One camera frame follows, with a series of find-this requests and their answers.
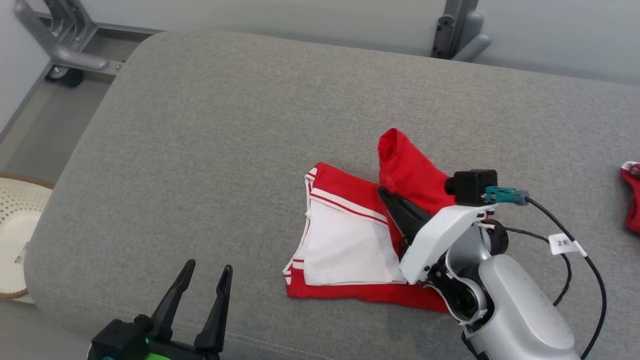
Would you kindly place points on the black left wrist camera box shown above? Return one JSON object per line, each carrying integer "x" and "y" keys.
{"x": 117, "y": 342}

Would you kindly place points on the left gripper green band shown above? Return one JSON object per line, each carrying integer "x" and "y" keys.
{"x": 172, "y": 352}

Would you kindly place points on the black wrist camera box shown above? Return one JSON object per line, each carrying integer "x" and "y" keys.
{"x": 472, "y": 186}
{"x": 117, "y": 342}

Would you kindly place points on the grey partition post with plate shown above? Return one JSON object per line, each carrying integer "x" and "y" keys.
{"x": 457, "y": 20}

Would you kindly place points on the red and white striped shirt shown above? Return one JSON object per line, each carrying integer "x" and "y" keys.
{"x": 350, "y": 240}

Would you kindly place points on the red pants with white stripe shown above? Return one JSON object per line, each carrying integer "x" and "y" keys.
{"x": 634, "y": 200}

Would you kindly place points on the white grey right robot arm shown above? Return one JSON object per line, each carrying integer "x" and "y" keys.
{"x": 520, "y": 310}

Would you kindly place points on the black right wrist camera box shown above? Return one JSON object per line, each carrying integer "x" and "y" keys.
{"x": 472, "y": 186}

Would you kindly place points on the black caster wheel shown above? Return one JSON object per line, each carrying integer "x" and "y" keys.
{"x": 67, "y": 77}

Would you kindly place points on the white woven laundry basket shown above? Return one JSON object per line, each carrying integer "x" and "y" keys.
{"x": 15, "y": 235}

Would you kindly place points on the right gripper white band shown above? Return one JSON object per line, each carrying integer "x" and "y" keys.
{"x": 435, "y": 235}

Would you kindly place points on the teal right camera connector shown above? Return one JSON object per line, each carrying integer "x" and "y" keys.
{"x": 502, "y": 195}

